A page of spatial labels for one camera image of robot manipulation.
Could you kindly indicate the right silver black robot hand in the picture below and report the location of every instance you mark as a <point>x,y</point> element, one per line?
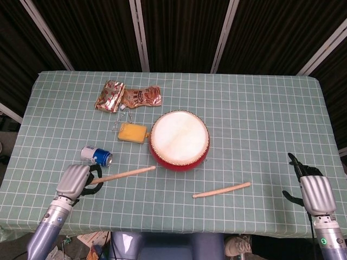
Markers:
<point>317,193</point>

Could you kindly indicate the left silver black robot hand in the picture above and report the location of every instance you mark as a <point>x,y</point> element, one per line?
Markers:
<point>71,181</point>

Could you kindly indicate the pale wooden drumstick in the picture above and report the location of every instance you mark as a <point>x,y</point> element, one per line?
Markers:
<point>222,190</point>
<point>127,174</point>

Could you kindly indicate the right robot arm blue silver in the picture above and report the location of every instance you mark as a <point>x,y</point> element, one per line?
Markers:
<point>328,235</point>

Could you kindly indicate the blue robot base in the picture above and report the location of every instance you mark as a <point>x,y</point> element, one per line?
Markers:
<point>168,246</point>

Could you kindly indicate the red drum with white skin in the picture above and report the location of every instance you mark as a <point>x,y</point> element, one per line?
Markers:
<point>179,135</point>

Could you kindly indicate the blue and white drink can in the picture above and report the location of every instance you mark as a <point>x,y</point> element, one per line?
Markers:
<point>97,156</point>

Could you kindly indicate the white printed paper sheet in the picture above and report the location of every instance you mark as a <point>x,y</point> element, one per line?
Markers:
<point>90,238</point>

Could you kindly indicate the yellow sponge with green base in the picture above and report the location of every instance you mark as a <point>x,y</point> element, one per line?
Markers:
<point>131,133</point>

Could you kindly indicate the gold snack wrapper red print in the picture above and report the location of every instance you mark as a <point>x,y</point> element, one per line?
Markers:
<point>109,96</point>

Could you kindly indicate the grey white sneaker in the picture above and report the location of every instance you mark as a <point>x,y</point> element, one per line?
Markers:
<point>238,245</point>

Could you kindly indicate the green checked tablecloth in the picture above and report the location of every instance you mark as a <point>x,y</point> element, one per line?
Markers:
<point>244,122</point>

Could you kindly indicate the orange foil snack packet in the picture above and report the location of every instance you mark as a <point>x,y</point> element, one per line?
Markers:
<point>143,97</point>

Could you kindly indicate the dark ribbed partition panel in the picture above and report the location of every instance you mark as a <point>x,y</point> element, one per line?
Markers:
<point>336,81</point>
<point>271,35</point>
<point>21,54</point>
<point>95,35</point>
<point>181,35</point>

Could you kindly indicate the white partition post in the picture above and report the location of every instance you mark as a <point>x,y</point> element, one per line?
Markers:
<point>224,35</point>
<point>322,52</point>
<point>47,35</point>
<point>140,35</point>
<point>11,113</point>

